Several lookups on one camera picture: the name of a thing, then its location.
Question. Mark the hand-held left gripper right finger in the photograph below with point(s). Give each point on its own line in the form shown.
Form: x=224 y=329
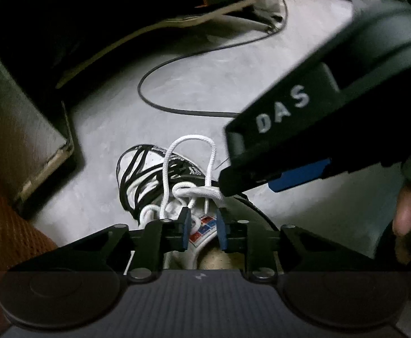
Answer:
x=222 y=232

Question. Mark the black shoelace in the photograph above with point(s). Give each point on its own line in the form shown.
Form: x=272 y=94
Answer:
x=131 y=186

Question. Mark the white and black sneaker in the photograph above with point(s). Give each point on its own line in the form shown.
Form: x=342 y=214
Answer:
x=202 y=230

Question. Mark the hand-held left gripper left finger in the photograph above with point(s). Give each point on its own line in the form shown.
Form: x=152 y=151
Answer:
x=186 y=229

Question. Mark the orange mesh wastebasket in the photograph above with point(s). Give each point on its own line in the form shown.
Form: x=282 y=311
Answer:
x=4 y=232

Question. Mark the white shoelace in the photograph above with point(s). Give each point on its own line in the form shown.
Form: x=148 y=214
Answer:
x=191 y=192

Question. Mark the silver foil-covered box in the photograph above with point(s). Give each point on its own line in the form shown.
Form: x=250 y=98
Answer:
x=15 y=119

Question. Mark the white metal stand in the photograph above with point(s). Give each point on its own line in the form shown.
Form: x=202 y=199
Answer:
x=262 y=16

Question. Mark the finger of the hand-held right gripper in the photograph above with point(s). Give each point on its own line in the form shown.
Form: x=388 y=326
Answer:
x=297 y=177
x=237 y=181

